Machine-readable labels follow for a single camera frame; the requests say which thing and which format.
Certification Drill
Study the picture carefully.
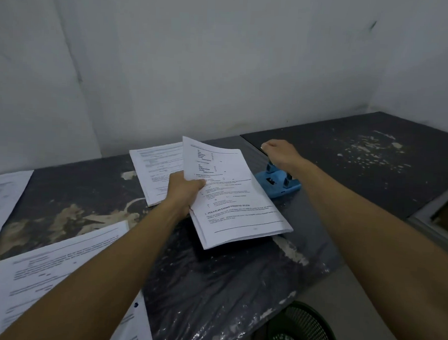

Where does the person's left forearm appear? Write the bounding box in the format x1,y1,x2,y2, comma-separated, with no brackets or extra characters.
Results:
0,193,192,340

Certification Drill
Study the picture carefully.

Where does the white printed paper sheet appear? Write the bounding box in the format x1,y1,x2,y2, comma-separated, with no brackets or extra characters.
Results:
127,139,186,209
0,169,34,255
0,215,159,340

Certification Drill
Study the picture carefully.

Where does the person's right hand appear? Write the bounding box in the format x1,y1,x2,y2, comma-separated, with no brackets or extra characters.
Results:
260,139,308,175

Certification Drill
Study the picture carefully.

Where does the green plastic waste basket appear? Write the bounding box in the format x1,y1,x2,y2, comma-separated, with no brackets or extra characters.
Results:
267,299,342,340

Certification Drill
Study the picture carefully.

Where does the stapled white printed paper stack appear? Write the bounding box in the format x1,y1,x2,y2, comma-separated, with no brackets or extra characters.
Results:
177,136,298,254

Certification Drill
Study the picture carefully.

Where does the blue hole punch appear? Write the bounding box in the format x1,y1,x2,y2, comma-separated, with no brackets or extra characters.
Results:
254,160,303,201

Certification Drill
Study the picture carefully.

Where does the black plastic table cover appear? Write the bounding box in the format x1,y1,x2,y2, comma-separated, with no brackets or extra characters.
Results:
0,126,349,340

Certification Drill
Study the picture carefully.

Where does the person's left hand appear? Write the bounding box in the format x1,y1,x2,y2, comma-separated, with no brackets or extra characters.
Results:
164,170,207,217

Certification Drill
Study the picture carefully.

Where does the grey metal frame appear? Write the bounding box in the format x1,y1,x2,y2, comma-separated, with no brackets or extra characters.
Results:
405,182,448,257

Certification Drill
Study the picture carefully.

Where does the person's right forearm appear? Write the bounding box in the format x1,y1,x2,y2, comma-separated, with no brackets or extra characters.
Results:
283,158,448,340

